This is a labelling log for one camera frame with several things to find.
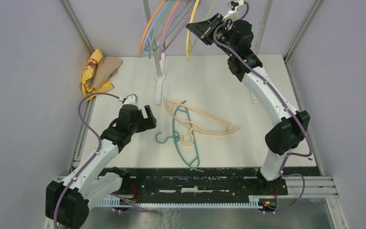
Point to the beige cloth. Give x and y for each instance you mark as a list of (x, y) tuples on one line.
[(107, 67)]

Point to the right white rack foot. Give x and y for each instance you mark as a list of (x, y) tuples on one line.
[(254, 98)]

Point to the purple hanger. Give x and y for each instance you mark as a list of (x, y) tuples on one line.
[(170, 41)]

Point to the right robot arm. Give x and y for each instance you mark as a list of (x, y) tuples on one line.
[(289, 136)]

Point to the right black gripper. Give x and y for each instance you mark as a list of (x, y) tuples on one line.
[(202, 29)]

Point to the teal hanger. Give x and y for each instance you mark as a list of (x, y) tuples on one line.
[(195, 163)]

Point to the orange hanger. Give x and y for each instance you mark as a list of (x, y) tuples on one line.
[(147, 29)]

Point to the yellow cloth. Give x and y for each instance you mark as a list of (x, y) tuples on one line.
[(89, 73)]

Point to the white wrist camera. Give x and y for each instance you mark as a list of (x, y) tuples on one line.
[(233, 7), (131, 99)]

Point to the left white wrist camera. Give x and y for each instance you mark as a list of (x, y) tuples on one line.
[(131, 99)]

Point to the aluminium frame rail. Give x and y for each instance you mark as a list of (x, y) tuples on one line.
[(289, 55), (82, 130)]

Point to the light blue hanger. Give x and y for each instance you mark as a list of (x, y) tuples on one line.
[(148, 36)]

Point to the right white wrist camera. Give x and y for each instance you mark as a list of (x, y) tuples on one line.
[(233, 7)]

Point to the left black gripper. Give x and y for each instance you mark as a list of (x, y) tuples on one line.
[(147, 123)]

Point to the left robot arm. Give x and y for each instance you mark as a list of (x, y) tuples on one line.
[(69, 201)]

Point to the white rack foot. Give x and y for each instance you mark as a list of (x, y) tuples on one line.
[(160, 78), (254, 98)]

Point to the left aluminium frame rail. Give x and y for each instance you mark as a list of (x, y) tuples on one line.
[(82, 130)]

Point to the right aluminium frame rail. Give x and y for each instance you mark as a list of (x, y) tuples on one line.
[(289, 55)]

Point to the white slotted cable duct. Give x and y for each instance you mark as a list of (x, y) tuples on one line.
[(115, 202)]

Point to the sage green hanger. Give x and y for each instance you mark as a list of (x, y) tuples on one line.
[(169, 26)]

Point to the yellow hanger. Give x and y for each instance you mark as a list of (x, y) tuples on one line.
[(189, 45)]

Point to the right grey rack pole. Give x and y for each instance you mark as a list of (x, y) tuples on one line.
[(262, 27)]

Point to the left white rack foot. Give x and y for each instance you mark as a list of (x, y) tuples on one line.
[(160, 78)]

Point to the pink red hanger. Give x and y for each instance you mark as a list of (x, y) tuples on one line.
[(167, 25)]

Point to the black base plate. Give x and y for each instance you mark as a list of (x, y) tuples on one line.
[(220, 185)]

